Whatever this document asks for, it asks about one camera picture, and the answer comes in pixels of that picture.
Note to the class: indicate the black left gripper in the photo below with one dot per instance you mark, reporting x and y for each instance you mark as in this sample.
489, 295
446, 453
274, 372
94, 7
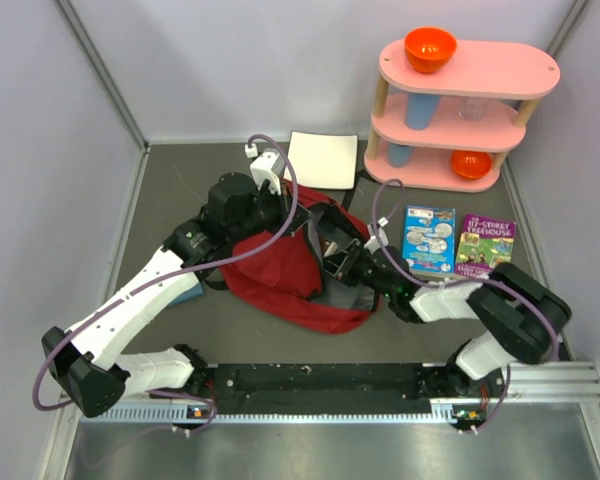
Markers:
283, 203

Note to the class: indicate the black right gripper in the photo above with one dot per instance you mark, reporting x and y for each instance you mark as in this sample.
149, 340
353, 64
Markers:
339, 264

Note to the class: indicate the red student backpack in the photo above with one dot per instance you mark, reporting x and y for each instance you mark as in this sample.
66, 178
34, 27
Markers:
288, 280

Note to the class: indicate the blue comic book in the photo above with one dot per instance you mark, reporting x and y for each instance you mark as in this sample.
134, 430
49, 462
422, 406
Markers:
429, 240

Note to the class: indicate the blue snap wallet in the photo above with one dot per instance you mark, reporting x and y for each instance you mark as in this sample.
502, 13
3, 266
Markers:
188, 295

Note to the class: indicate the purple Treehouse book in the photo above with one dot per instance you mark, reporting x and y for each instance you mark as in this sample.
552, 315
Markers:
484, 244

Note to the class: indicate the yellow Brideshead Revisited book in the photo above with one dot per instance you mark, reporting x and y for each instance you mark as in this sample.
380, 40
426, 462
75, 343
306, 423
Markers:
329, 248

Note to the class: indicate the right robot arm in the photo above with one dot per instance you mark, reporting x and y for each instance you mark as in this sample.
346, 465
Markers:
523, 318

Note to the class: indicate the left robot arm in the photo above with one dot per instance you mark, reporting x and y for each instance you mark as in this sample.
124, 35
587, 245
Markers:
241, 218

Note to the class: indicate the blue cup bottom shelf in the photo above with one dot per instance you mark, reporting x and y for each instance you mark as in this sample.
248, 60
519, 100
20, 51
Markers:
398, 155

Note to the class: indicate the blue cup shelf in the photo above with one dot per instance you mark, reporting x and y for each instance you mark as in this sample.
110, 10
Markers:
420, 109
398, 155

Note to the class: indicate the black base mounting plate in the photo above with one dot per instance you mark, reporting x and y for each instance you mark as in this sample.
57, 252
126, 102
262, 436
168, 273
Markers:
372, 388

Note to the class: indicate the orange bowl bottom shelf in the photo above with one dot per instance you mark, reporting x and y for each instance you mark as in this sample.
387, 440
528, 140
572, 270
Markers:
471, 165

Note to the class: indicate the orange bowl shelf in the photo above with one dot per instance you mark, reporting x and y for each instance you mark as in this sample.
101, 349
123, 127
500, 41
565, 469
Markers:
428, 49
471, 165

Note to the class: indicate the pink three-tier shelf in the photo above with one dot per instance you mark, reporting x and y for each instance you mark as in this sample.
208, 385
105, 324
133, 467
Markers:
452, 129

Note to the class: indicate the blue cup middle shelf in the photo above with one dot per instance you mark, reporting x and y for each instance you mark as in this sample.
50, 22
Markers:
420, 109

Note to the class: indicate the clear glass cup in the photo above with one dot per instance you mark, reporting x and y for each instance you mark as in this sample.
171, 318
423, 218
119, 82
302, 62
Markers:
473, 108

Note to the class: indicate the orange bowl top shelf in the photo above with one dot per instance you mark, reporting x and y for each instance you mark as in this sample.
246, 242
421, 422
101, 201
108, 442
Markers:
428, 49

